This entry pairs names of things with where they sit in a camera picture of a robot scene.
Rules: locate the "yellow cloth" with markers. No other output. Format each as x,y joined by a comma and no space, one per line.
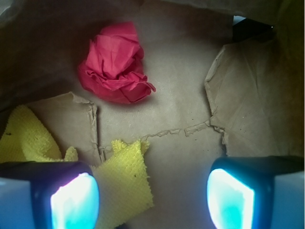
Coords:
122,179

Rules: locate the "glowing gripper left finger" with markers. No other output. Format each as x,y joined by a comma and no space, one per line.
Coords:
48,195

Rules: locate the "brown paper bag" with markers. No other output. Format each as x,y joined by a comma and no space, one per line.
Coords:
229,79

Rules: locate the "crumpled red paper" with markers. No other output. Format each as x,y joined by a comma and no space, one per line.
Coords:
113,69

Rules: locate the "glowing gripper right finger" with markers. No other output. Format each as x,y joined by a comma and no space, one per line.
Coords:
257,192

